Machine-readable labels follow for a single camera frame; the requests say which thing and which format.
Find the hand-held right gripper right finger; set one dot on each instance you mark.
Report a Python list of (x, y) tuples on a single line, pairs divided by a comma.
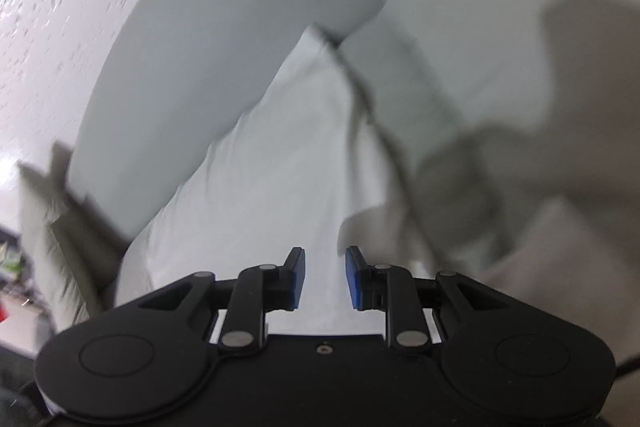
[(354, 279)]

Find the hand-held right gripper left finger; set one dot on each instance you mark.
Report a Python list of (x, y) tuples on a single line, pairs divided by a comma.
[(297, 279)]

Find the light grey shirt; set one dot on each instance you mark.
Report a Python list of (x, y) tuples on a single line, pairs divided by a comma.
[(270, 187)]

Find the grey sofa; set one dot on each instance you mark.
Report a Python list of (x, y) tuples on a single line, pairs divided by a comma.
[(225, 7)]

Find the colourful clutter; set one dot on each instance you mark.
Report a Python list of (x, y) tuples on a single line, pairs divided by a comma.
[(12, 267)]

